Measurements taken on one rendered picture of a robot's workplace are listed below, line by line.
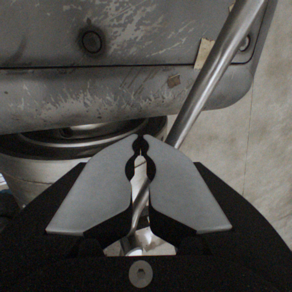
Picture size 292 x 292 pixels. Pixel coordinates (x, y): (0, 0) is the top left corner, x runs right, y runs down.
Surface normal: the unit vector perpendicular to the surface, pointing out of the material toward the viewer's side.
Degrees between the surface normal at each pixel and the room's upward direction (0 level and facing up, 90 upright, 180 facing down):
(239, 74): 4
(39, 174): 25
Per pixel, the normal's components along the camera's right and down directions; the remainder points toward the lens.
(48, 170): -0.03, 0.51
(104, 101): 0.31, 0.74
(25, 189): -0.29, 0.48
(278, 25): 0.34, 0.48
